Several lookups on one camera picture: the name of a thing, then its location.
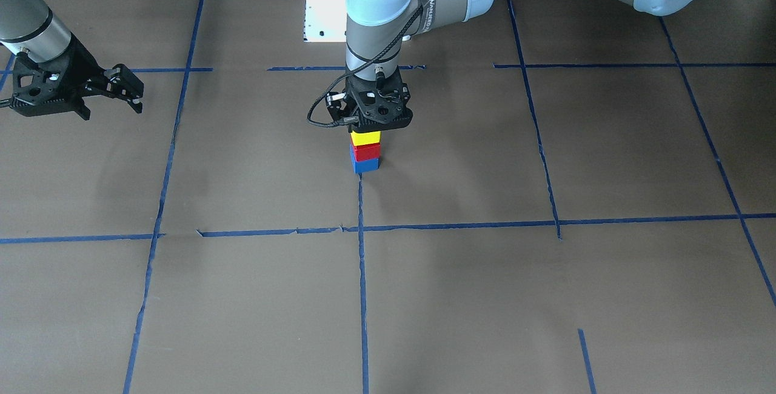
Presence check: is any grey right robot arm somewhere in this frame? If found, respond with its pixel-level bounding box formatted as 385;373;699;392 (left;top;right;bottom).
1;0;144;120

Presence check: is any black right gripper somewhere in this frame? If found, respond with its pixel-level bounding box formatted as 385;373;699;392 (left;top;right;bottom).
11;36;144;121

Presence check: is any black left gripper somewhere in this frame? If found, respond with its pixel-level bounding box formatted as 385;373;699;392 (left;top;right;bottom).
327;73;413;133

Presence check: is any red wooden cube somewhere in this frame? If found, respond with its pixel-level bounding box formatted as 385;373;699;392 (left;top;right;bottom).
351;142;381;162

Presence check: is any blue wooden cube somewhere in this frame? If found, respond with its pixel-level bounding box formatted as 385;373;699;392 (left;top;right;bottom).
351;158;380;174

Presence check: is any yellow wooden cube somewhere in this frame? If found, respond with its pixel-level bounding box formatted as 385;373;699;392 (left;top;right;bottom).
350;131;381;147

